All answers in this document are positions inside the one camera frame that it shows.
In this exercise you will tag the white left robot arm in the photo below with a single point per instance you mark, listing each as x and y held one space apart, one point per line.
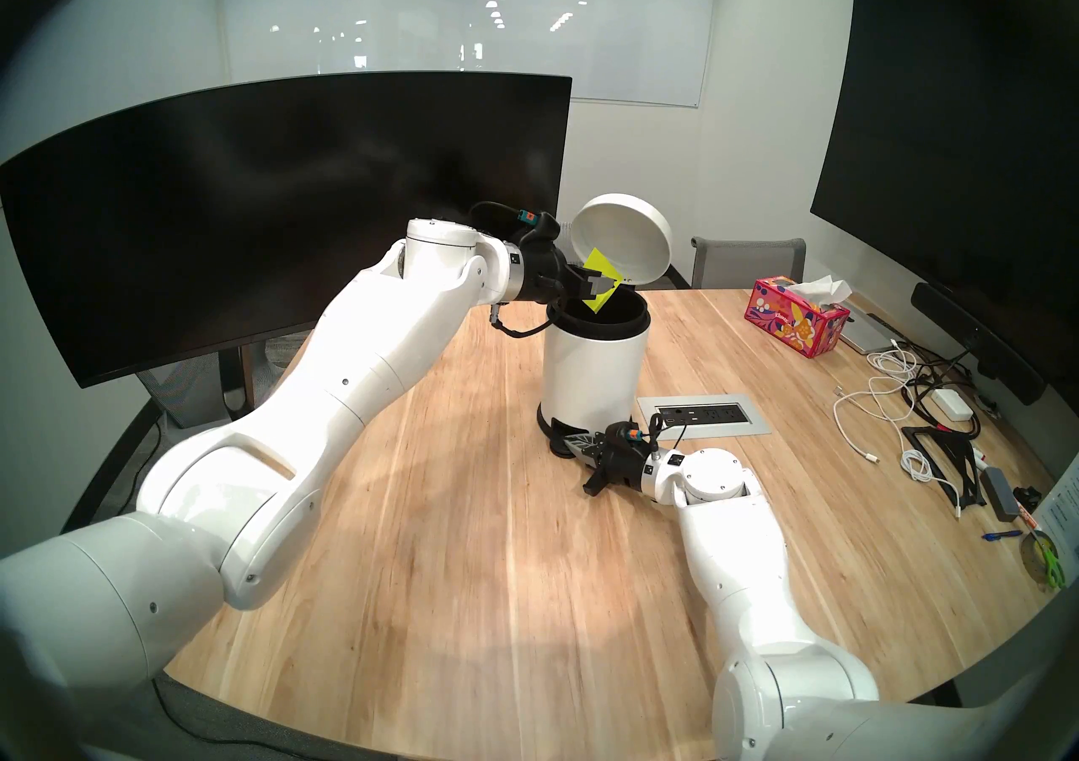
337 397

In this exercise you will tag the white power adapter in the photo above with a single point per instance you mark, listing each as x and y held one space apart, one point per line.
952 403

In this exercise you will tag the small black adapter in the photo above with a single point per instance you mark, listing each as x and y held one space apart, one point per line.
1028 496

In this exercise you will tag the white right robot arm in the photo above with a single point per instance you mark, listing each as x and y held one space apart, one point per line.
742 548

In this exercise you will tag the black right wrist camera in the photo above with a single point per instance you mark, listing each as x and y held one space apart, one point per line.
621 431

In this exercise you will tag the silver laptop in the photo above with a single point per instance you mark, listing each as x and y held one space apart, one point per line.
868 333

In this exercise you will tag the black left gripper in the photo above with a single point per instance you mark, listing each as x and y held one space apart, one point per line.
544 270

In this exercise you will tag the white table power outlet box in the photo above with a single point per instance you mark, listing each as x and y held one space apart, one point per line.
750 418

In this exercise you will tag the black folding laptop stand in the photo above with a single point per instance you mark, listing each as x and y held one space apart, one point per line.
963 473

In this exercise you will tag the large black wall display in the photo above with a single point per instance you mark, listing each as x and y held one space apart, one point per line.
944 135

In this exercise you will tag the glass whiteboard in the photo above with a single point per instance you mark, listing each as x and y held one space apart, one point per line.
421 0

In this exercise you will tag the black video sound bar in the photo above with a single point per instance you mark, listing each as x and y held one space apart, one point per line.
969 338

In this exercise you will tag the white paper sheet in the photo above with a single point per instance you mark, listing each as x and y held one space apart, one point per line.
1064 506

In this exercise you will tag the white pedal trash can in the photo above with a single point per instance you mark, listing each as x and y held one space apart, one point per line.
590 363

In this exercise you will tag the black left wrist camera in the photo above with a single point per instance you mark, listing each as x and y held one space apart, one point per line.
544 226

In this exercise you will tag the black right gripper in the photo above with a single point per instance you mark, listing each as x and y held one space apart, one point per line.
625 464

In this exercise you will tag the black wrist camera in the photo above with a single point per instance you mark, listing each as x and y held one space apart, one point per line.
621 431
544 226

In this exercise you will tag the curved black monitor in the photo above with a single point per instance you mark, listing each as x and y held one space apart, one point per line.
253 203

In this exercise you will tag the tape roll with green scissors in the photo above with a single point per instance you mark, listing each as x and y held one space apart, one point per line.
1044 561

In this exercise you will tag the grey mesh office chair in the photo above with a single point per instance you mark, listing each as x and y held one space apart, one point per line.
746 262

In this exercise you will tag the grey adapter hub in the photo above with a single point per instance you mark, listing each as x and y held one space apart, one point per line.
1001 494

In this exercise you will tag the red patterned tissue box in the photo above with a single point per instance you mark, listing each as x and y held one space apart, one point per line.
792 321

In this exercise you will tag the blue pen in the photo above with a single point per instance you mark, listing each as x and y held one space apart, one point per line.
1001 534

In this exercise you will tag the yellow sticky note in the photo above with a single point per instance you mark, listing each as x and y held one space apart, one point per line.
600 262

